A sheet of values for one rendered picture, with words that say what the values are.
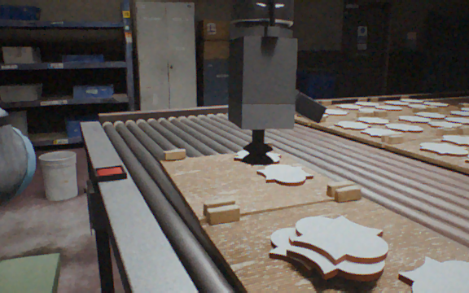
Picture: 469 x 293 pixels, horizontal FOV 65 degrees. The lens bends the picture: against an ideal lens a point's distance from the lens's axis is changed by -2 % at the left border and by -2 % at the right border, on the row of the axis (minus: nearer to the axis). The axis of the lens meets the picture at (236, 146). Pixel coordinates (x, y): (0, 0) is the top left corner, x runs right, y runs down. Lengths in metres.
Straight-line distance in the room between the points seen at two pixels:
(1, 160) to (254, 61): 0.38
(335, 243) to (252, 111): 0.22
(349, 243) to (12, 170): 0.48
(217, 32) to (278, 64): 5.28
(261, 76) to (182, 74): 5.04
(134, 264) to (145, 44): 4.86
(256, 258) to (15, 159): 0.38
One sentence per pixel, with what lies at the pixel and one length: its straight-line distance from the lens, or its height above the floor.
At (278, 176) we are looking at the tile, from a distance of 0.89.
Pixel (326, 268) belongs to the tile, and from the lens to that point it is 0.50.
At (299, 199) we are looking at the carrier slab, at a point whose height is 0.94.
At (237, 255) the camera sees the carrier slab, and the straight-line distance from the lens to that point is 0.58.
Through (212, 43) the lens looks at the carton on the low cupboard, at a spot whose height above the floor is 1.35.
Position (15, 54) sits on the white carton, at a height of 1.22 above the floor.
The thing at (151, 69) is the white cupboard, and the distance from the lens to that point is 5.38.
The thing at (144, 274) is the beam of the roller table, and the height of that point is 0.92.
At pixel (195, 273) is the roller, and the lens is 0.59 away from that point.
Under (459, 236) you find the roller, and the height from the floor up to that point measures 0.92.
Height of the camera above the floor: 1.23
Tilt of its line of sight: 14 degrees down
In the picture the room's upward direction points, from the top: straight up
